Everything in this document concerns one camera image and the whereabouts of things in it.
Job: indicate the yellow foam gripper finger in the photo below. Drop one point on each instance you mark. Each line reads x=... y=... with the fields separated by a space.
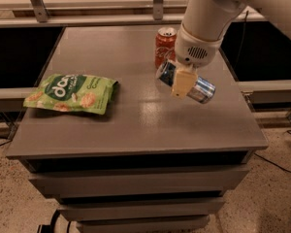
x=185 y=77

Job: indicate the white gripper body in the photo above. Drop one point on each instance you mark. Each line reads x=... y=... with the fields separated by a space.
x=193 y=49

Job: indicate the blue silver redbull can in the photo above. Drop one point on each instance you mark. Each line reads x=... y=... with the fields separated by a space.
x=202 y=91

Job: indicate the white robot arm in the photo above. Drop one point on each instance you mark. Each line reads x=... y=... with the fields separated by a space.
x=203 y=28

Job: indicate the orange coca-cola can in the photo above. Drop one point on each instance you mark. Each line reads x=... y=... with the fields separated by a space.
x=165 y=45

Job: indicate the grey drawer cabinet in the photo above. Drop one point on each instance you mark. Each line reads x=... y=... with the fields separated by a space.
x=152 y=161

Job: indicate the green snack bag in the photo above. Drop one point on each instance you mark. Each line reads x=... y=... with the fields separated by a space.
x=73 y=94

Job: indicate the metal railing frame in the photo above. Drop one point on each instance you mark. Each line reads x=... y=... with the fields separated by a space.
x=82 y=8

